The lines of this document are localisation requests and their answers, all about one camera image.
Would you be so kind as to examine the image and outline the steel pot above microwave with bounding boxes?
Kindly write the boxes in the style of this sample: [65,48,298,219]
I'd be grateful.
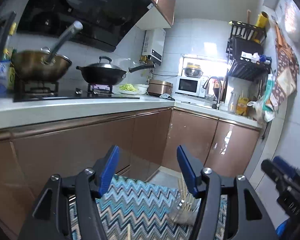
[183,62,203,78]

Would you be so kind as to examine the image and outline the black range hood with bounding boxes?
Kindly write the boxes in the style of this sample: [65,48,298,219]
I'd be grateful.
[18,0,151,52]

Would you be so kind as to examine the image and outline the white microwave oven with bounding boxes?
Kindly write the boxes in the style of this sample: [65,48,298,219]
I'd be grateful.
[175,76,208,98]

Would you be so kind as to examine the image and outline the black wall dish rack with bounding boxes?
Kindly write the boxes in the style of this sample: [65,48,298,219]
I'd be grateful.
[226,21,271,81]

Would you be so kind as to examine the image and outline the lower copper cabinets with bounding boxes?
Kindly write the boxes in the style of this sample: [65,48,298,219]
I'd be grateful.
[0,107,261,238]

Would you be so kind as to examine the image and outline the black wok with lid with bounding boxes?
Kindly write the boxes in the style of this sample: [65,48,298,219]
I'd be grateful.
[76,56,155,86]

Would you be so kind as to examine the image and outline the wire utensil holder basket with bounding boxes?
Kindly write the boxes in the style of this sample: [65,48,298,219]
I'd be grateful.
[168,176,201,226]

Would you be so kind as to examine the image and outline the plate of green vegetables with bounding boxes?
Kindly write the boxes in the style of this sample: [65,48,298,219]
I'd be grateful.
[119,83,138,95]

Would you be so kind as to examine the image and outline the white gas water heater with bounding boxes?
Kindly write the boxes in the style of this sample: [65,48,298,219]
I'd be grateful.
[142,28,166,66]

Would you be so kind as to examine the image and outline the plastic bag on wall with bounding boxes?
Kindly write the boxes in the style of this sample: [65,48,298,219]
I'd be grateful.
[282,0,300,42]

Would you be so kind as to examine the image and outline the gas stove top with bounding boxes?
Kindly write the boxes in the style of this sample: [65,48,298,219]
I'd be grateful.
[13,82,139,102]

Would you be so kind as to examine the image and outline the zigzag patterned table mat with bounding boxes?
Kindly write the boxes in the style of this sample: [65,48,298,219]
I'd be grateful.
[68,174,228,240]

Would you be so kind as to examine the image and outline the brass wok with handle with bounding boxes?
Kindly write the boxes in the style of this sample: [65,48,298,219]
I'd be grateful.
[11,21,83,82]

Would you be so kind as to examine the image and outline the white bowl on counter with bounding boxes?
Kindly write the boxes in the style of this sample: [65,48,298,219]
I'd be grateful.
[134,84,149,95]

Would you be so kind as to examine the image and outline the copper rice cooker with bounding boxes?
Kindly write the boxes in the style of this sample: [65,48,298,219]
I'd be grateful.
[147,79,173,96]

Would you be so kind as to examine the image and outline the bamboo chopstick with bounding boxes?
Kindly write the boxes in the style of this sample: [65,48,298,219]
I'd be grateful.
[127,224,131,240]

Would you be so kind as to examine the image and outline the yellow roll on rack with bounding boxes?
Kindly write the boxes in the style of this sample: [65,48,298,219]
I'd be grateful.
[252,11,269,43]

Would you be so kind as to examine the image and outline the kitchen sink faucet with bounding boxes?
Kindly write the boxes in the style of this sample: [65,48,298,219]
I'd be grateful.
[203,76,223,109]

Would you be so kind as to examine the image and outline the orange detergent bottle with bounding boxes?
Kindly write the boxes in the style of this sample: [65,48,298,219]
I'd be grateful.
[236,97,249,116]

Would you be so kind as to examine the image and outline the upper copper cabinet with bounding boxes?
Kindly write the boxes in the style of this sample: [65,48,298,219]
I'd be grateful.
[136,0,175,30]

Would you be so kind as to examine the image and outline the brown patterned hanging apron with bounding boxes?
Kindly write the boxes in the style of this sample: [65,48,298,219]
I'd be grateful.
[267,24,300,111]

